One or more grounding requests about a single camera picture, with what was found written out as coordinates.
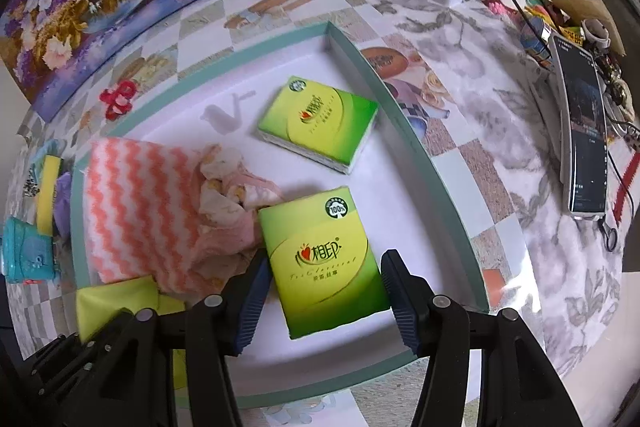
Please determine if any green tissue pack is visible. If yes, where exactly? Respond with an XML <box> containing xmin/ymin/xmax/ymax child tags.
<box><xmin>256</xmin><ymin>76</ymin><xmax>379</xmax><ymax>175</ymax></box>
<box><xmin>257</xmin><ymin>186</ymin><xmax>393</xmax><ymax>340</ymax></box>

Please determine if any white round band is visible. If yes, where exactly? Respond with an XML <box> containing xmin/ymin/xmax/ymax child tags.
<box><xmin>580</xmin><ymin>19</ymin><xmax>612</xmax><ymax>48</ymax></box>

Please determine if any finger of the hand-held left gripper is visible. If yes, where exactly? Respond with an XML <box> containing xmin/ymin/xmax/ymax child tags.
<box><xmin>17</xmin><ymin>314</ymin><xmax>131</xmax><ymax>408</ymax></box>

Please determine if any smartphone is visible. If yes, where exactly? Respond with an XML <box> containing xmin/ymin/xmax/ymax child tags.
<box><xmin>549</xmin><ymin>34</ymin><xmax>613</xmax><ymax>220</ymax></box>

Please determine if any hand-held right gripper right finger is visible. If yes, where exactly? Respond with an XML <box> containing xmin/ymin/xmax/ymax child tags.
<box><xmin>381</xmin><ymin>249</ymin><xmax>583</xmax><ymax>427</ymax></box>

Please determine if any pink white zigzag cloth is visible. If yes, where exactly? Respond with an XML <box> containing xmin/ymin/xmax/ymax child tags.
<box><xmin>82</xmin><ymin>138</ymin><xmax>226</xmax><ymax>285</ymax></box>

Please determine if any yellow-green cloth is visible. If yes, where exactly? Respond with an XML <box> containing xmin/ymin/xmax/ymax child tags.
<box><xmin>75</xmin><ymin>276</ymin><xmax>188</xmax><ymax>388</ymax></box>

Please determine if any red pipe cleaner ornament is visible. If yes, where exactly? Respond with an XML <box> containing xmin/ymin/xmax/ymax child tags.
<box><xmin>99</xmin><ymin>81</ymin><xmax>137</xmax><ymax>120</ymax></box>

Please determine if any pink floral fabric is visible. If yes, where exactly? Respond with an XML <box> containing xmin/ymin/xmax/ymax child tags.
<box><xmin>155</xmin><ymin>144</ymin><xmax>286</xmax><ymax>295</ymax></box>

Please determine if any small blue white carton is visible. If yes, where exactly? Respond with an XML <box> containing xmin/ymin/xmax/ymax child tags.
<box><xmin>520</xmin><ymin>18</ymin><xmax>548</xmax><ymax>55</ymax></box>

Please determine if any pile of colourful trinkets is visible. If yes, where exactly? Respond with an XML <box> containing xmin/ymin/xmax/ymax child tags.
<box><xmin>480</xmin><ymin>0</ymin><xmax>640</xmax><ymax>118</ymax></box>

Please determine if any purple snack packet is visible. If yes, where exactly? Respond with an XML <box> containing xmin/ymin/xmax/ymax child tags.
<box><xmin>52</xmin><ymin>172</ymin><xmax>76</xmax><ymax>238</ymax></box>

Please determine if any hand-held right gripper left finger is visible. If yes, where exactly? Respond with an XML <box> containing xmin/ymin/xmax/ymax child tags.
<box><xmin>85</xmin><ymin>252</ymin><xmax>273</xmax><ymax>427</ymax></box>

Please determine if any yellow sponge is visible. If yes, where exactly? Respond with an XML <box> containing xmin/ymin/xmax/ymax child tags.
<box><xmin>36</xmin><ymin>155</ymin><xmax>63</xmax><ymax>238</ymax></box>

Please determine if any teal-rimmed white tray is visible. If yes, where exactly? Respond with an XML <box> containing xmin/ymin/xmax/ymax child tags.
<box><xmin>69</xmin><ymin>21</ymin><xmax>491</xmax><ymax>410</ymax></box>

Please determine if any teal plastic box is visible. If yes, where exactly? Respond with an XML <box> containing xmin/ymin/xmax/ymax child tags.
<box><xmin>0</xmin><ymin>217</ymin><xmax>62</xmax><ymax>283</ymax></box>

